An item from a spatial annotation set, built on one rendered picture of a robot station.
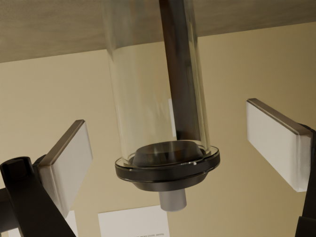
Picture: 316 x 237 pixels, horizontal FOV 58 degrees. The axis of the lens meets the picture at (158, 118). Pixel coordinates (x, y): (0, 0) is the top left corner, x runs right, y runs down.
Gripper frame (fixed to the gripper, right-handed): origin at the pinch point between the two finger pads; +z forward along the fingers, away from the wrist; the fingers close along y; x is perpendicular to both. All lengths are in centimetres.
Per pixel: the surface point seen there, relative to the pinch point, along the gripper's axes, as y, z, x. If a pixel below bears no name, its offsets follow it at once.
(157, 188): -1.4, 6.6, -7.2
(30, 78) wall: -37, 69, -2
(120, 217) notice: -16, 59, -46
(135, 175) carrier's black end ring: -3.2, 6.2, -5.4
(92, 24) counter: -11.0, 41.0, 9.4
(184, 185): 1.1, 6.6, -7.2
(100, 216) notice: -22, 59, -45
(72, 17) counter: -13.1, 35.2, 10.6
